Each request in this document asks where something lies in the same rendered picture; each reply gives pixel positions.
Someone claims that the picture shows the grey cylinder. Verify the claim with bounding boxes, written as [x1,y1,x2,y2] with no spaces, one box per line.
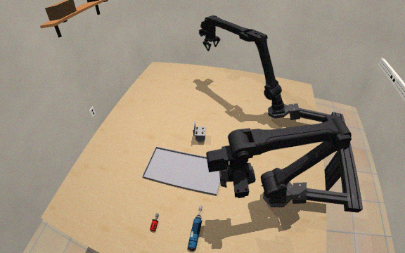
[195,136,205,142]

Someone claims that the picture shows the red-handled nut driver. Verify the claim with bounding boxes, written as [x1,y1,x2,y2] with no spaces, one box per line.
[150,213,159,231]

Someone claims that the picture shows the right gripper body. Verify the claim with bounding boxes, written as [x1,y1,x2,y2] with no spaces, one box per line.
[203,32,220,44]

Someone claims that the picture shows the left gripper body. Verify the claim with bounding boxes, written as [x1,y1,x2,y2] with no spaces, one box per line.
[219,162,256,183]

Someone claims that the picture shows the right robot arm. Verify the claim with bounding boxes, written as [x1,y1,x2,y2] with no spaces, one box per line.
[199,15,285,115]

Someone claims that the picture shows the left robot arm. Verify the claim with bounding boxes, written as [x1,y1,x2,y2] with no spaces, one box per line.
[206,115,352,204]

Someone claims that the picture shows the blue electric nut driver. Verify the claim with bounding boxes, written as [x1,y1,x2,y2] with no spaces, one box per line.
[188,205,203,251]

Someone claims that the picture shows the grey metal bracket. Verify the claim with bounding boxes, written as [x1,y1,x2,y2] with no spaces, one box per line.
[193,122,206,136]

